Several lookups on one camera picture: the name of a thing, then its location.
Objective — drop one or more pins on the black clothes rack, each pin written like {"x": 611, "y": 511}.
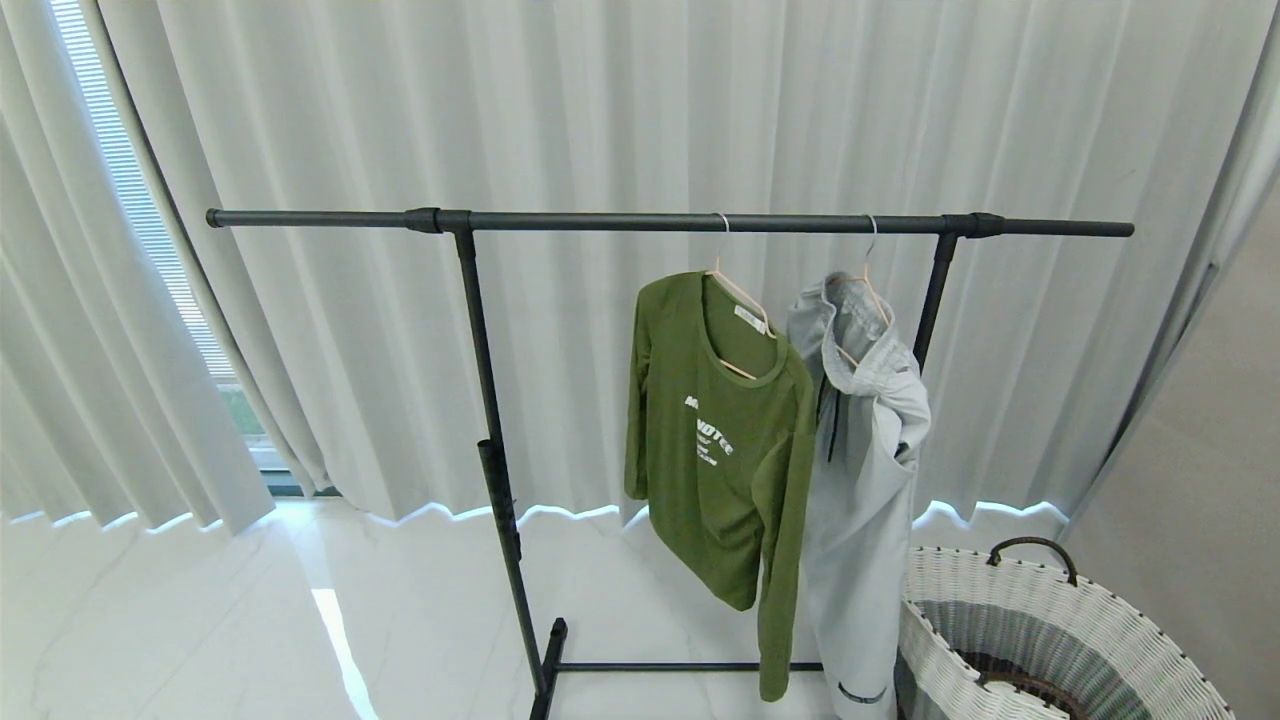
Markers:
{"x": 550, "y": 221}

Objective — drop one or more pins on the white laundry basket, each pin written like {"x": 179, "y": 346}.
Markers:
{"x": 1050, "y": 610}

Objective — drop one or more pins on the window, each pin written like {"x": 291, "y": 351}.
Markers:
{"x": 140, "y": 200}

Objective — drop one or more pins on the pale grey garment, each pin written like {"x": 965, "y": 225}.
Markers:
{"x": 860, "y": 520}

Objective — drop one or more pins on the pink clothes hanger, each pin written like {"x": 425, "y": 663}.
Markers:
{"x": 740, "y": 298}
{"x": 868, "y": 285}

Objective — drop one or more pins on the green shirt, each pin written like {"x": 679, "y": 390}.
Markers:
{"x": 720, "y": 480}

